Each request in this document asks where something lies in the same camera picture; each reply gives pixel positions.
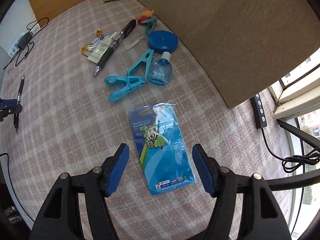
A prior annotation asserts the large wooden board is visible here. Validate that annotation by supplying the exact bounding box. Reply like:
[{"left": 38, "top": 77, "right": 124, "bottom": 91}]
[{"left": 138, "top": 0, "right": 319, "bottom": 108}]

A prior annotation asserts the orange seasoning sachet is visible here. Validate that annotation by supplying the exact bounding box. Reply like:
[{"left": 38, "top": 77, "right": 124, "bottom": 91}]
[{"left": 80, "top": 30, "right": 109, "bottom": 56}]

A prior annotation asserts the teal clothespin by toy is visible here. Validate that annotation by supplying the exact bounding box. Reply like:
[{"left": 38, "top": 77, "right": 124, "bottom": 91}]
[{"left": 141, "top": 17, "right": 157, "bottom": 36}]

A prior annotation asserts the black charger with cable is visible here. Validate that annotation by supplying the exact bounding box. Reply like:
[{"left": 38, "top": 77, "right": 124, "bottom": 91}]
[{"left": 3, "top": 17, "right": 49, "bottom": 70}]

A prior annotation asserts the blue badge card pack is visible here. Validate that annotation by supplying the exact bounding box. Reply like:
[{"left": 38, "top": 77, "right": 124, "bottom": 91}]
[{"left": 126, "top": 101, "right": 195, "bottom": 195}]

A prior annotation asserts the slim black pen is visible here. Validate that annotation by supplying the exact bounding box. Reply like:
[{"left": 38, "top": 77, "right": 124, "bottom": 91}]
[{"left": 14, "top": 75, "right": 25, "bottom": 133}]

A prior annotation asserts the small white cream tube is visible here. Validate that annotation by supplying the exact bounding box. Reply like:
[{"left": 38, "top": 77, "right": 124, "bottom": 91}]
[{"left": 87, "top": 32, "right": 119, "bottom": 63}]

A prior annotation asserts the black inline cable remote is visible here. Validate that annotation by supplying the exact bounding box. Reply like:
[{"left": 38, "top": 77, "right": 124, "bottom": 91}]
[{"left": 250, "top": 93, "right": 267, "bottom": 129}]

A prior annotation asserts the large black pen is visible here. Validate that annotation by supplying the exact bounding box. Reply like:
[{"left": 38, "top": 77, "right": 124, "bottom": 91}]
[{"left": 93, "top": 19, "right": 137, "bottom": 77}]

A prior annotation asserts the blue round tape measure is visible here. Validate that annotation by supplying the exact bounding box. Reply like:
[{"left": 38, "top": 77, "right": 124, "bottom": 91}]
[{"left": 148, "top": 30, "right": 178, "bottom": 54}]

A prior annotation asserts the orange red plush toy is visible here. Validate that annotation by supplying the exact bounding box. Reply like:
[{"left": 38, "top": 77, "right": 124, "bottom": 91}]
[{"left": 137, "top": 9, "right": 154, "bottom": 25}]

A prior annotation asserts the black tripod stand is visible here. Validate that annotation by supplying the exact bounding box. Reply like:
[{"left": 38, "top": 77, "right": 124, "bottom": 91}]
[{"left": 235, "top": 119, "right": 320, "bottom": 194}]

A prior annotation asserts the blue clear small bottle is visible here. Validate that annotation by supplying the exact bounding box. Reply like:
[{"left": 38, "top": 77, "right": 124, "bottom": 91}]
[{"left": 148, "top": 51, "right": 172, "bottom": 86}]

